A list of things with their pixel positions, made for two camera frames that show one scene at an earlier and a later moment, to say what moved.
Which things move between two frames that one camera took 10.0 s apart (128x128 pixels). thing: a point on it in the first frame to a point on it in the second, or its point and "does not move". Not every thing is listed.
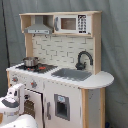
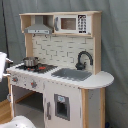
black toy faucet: x=80 y=65 does not move
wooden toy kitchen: x=61 y=73 does not move
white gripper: x=15 y=94 to x=3 y=60
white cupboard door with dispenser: x=62 y=106 does not move
